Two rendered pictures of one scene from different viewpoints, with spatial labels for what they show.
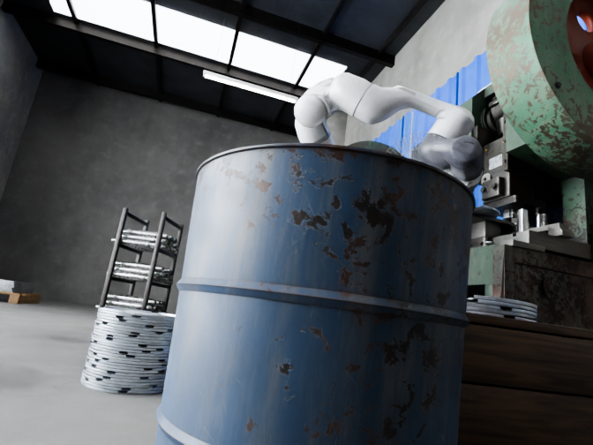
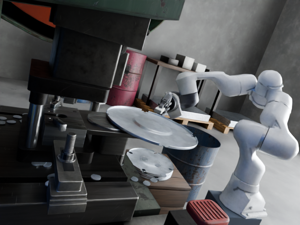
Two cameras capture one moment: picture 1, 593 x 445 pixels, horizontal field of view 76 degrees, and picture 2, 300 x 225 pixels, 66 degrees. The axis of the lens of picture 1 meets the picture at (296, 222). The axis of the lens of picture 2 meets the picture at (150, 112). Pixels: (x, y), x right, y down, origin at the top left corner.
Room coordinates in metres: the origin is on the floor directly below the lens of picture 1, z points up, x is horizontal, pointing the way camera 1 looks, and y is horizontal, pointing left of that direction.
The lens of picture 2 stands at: (2.15, -0.85, 1.00)
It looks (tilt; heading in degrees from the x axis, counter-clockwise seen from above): 15 degrees down; 166
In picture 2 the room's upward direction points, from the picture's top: 17 degrees clockwise
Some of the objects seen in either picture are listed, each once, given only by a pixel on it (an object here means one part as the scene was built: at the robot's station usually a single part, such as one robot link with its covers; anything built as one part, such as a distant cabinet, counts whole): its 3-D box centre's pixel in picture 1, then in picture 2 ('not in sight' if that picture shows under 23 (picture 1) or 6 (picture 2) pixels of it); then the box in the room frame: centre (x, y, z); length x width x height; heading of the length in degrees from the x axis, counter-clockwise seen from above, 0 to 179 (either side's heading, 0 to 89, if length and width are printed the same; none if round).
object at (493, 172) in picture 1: (503, 169); (101, 15); (1.56, -0.88, 1.04); 0.17 x 0.15 x 0.30; 106
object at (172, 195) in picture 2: (466, 392); (140, 190); (0.96, -0.45, 0.18); 0.40 x 0.38 x 0.35; 98
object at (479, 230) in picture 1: (476, 235); (119, 143); (1.52, -0.75, 0.72); 0.25 x 0.14 x 0.14; 106
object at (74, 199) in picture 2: not in sight; (67, 160); (1.73, -0.87, 0.76); 0.17 x 0.06 x 0.10; 16
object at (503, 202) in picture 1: (512, 209); (66, 84); (1.57, -0.92, 0.86); 0.20 x 0.16 x 0.05; 16
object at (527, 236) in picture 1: (511, 252); (54, 152); (1.57, -0.92, 0.68); 0.45 x 0.30 x 0.06; 16
